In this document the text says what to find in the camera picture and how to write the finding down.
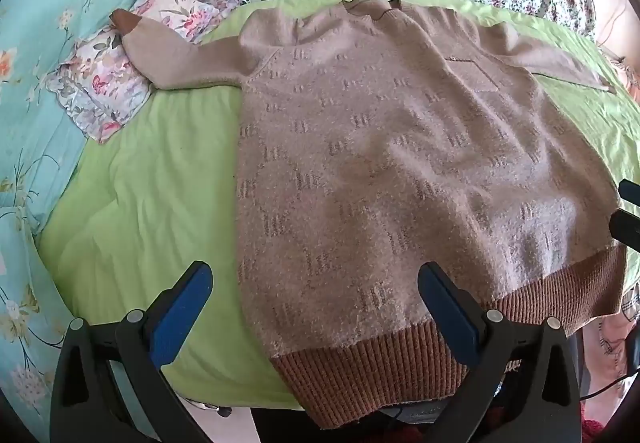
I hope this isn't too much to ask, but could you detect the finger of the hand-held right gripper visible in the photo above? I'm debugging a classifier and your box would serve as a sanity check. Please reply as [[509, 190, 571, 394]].
[[607, 209, 640, 255], [618, 179, 640, 207]]

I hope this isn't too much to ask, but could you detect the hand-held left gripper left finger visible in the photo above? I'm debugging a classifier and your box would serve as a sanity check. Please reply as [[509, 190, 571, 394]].
[[49, 261, 221, 443]]

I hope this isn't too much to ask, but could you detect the teal floral duvet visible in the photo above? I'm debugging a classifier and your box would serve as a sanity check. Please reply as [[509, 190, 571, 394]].
[[0, 0, 153, 424]]

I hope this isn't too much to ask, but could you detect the black cable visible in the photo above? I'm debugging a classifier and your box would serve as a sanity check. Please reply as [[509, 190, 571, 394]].
[[582, 370, 640, 400]]

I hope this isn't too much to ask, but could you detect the brown knitted sweater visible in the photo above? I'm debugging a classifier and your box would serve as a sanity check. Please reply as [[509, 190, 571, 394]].
[[111, 0, 628, 431]]

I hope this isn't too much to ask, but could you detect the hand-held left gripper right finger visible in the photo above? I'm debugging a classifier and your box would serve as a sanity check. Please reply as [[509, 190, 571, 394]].
[[417, 261, 584, 443]]

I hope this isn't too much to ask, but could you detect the green bed sheet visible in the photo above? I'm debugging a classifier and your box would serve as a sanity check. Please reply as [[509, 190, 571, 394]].
[[37, 0, 640, 411]]

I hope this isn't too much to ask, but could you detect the pink patterned cloth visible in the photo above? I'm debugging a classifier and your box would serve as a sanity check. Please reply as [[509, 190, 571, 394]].
[[582, 283, 640, 424]]

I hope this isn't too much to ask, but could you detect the floral ruffled pillow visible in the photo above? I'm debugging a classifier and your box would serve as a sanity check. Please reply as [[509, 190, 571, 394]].
[[47, 0, 223, 144]]

